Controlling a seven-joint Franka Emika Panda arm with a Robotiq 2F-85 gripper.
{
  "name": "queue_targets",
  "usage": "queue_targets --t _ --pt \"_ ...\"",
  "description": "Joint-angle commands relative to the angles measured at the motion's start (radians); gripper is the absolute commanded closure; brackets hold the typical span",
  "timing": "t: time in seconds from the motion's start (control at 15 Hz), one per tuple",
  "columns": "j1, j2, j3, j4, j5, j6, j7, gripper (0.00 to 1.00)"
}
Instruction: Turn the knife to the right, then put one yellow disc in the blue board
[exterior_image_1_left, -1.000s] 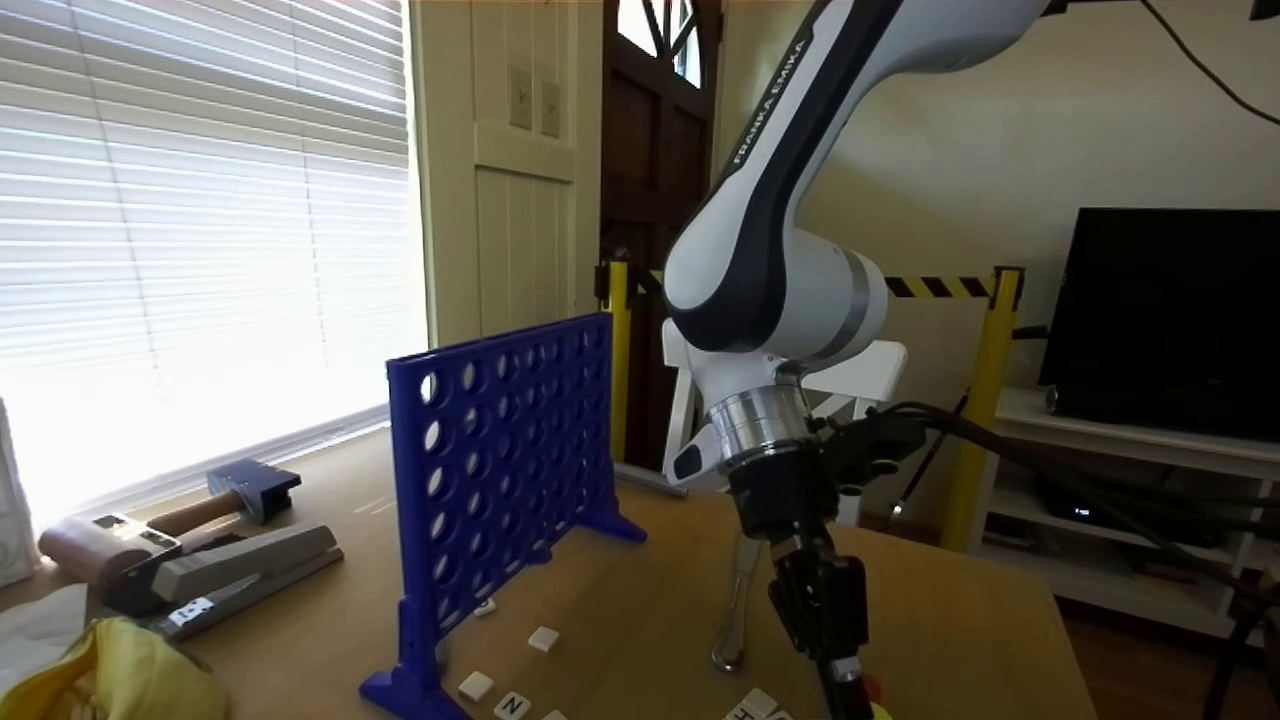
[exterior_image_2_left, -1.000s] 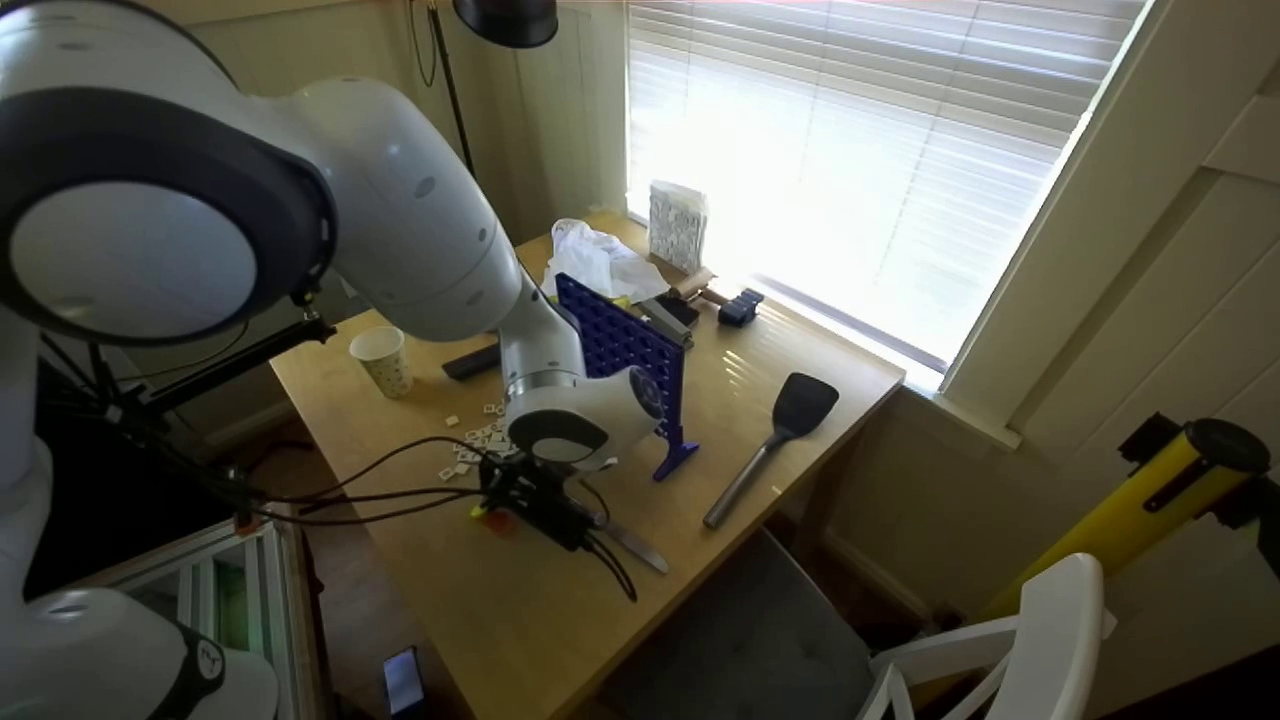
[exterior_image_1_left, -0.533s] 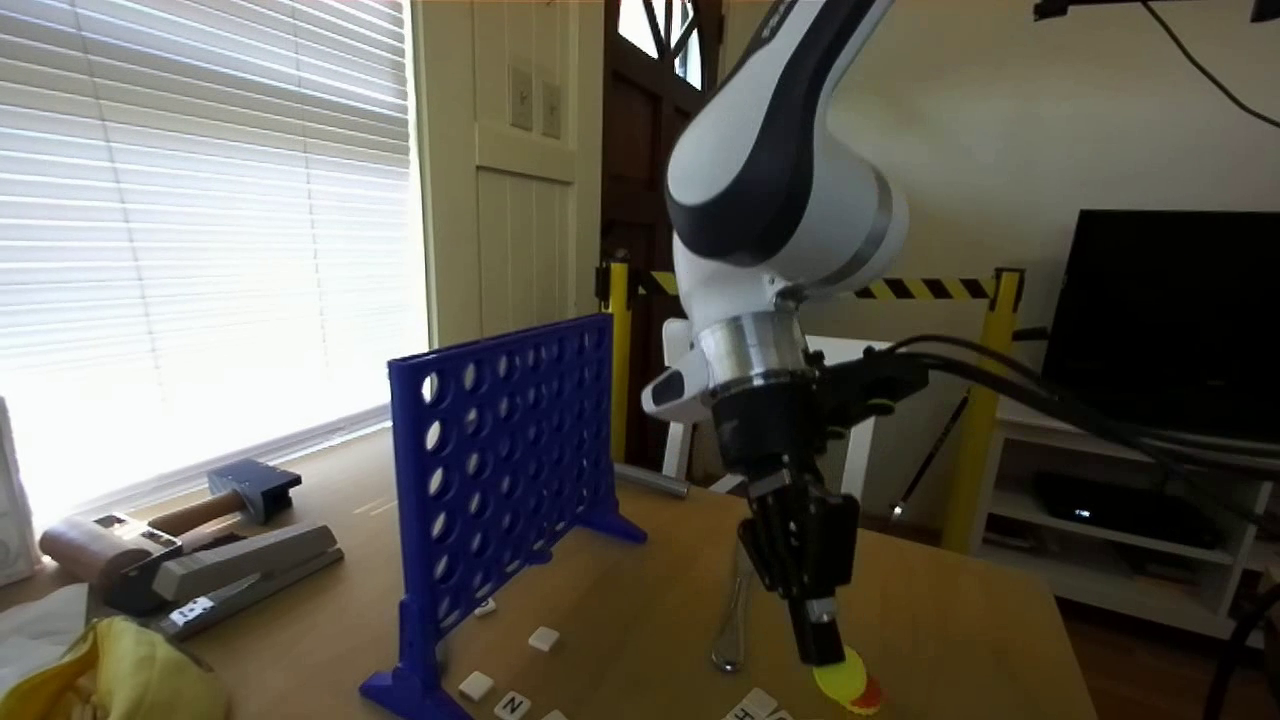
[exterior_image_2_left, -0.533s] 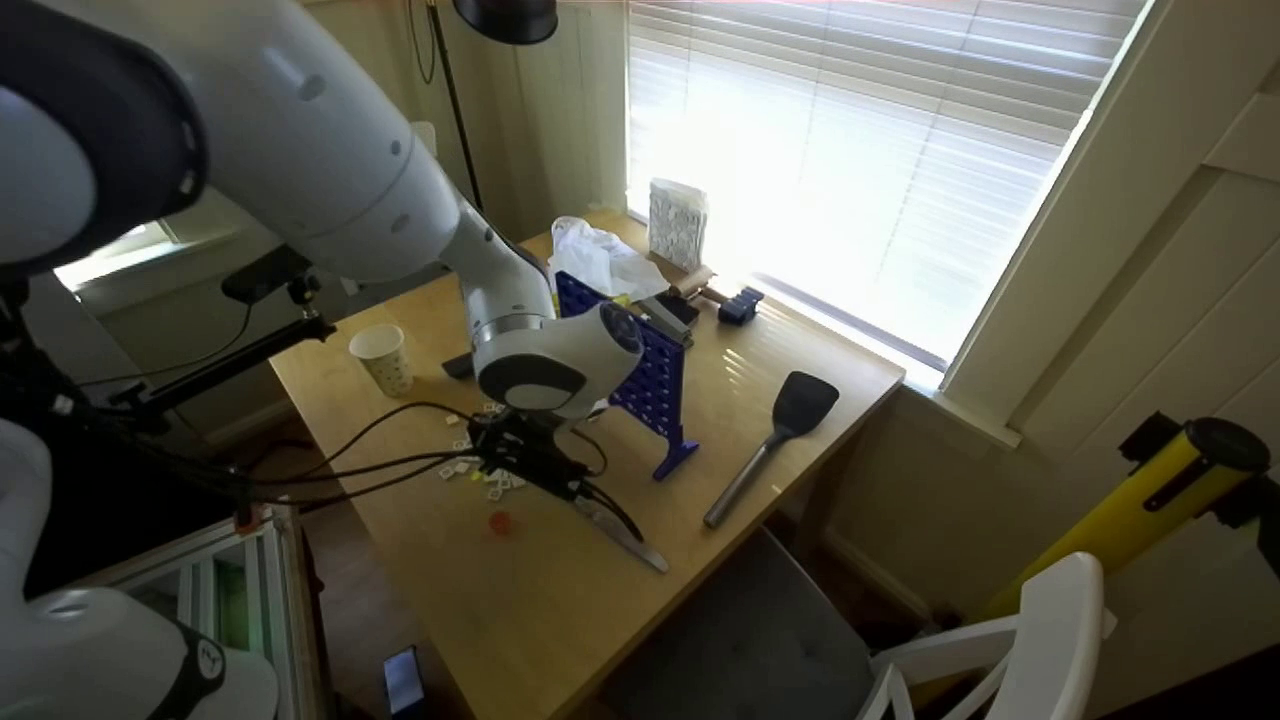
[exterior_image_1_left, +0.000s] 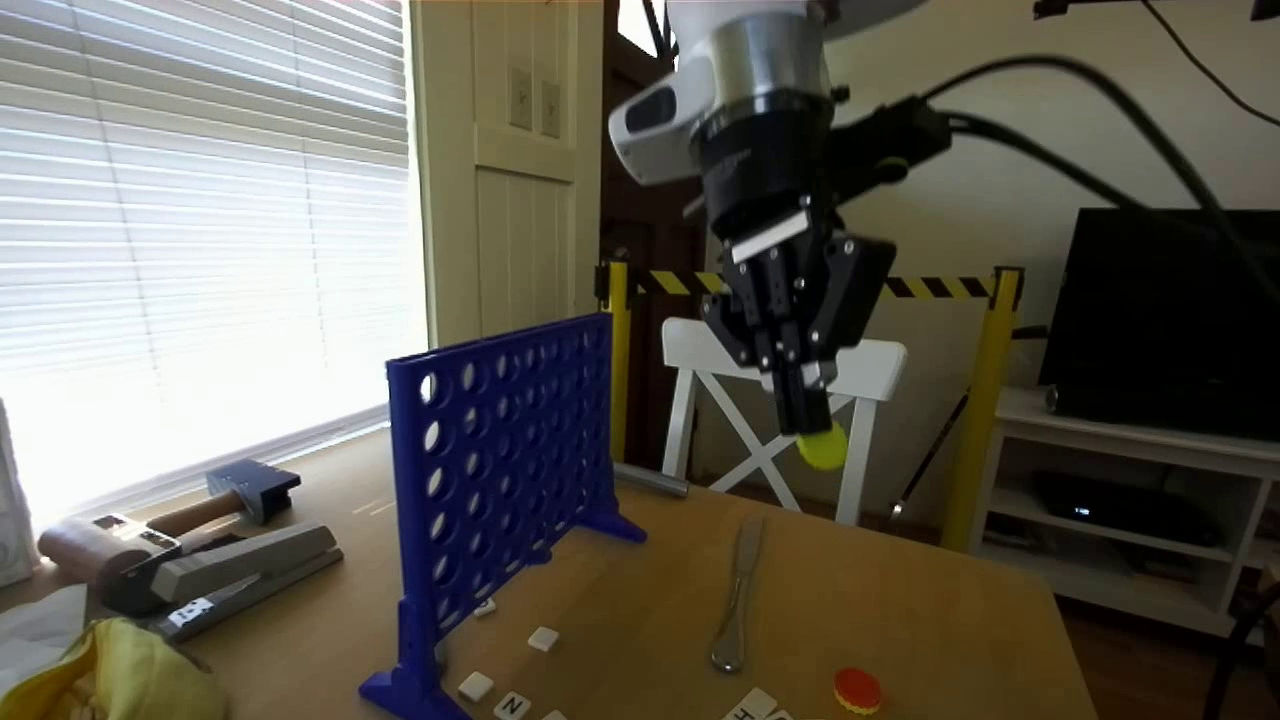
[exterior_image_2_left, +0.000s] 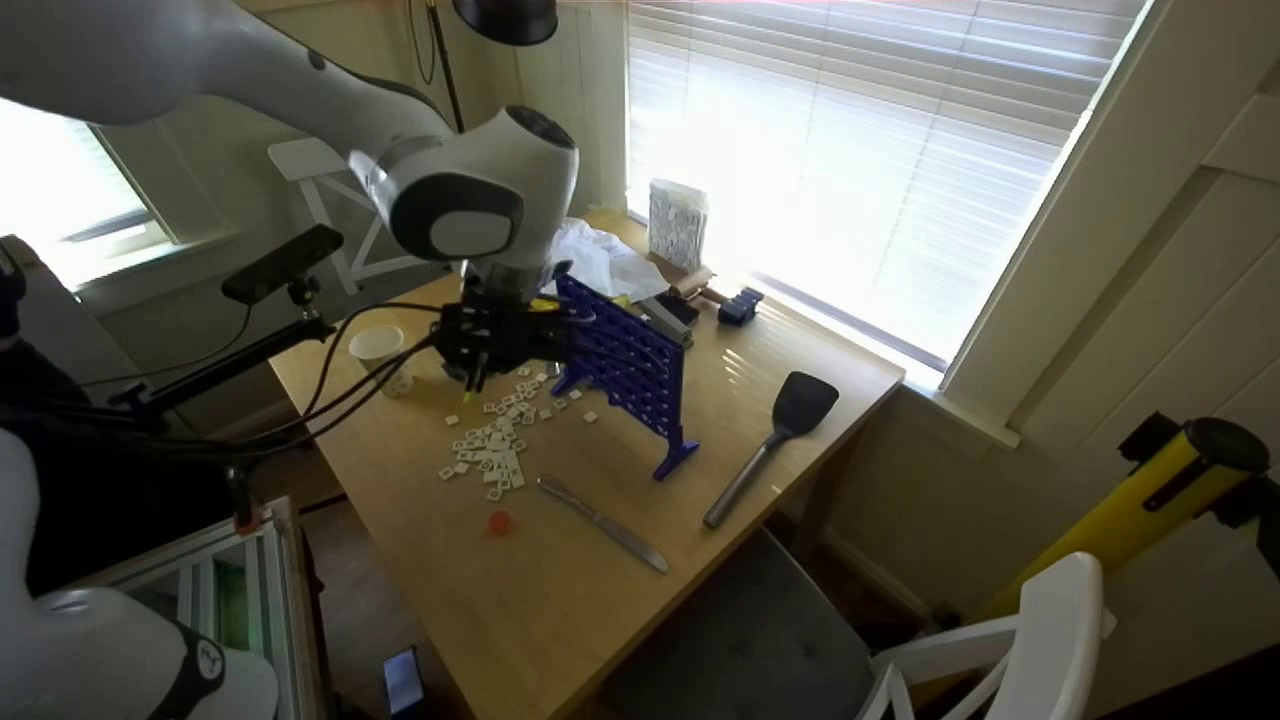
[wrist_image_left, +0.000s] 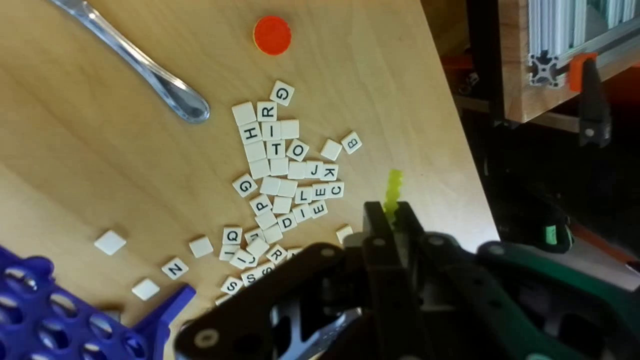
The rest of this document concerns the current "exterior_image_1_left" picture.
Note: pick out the white cross-back chair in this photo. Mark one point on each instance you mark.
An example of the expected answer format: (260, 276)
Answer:
(687, 349)

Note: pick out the red game disc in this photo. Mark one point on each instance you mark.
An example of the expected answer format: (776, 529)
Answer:
(859, 688)

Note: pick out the dark wooden door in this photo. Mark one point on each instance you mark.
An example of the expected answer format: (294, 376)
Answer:
(644, 243)

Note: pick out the metal spoon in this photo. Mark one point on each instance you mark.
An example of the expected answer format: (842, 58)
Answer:
(738, 600)

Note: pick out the thin black rod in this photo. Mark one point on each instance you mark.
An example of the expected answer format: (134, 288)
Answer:
(935, 453)

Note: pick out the yellow ball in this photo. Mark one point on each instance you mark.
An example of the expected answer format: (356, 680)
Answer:
(820, 450)

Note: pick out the cream letter tile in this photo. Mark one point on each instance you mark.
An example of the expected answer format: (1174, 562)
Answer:
(476, 684)
(511, 706)
(754, 706)
(485, 608)
(546, 638)

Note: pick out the blue connect four board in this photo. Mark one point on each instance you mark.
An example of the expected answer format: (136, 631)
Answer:
(405, 562)

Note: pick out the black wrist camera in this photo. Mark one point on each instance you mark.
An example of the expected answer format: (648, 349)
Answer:
(892, 141)

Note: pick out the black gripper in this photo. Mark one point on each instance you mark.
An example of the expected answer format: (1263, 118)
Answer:
(784, 281)

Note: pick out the grey handheld device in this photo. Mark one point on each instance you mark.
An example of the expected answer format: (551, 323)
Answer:
(92, 547)

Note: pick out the white window blinds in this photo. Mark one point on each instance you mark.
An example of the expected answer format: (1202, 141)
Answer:
(201, 203)

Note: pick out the yellow cloth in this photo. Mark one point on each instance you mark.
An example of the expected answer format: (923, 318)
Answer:
(121, 672)

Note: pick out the black television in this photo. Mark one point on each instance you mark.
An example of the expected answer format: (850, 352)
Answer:
(1162, 334)

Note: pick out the yellow black hazard tape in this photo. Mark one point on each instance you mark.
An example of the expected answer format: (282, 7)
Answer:
(935, 284)

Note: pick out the white television stand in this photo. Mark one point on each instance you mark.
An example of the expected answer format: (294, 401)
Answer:
(1135, 446)

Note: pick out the black media box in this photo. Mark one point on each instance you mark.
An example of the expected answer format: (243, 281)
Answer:
(1122, 507)

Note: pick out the yellow barrier post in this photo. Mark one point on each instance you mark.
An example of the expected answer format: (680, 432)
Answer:
(986, 401)
(617, 372)

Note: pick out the grey stapler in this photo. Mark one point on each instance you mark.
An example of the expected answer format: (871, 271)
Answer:
(245, 567)

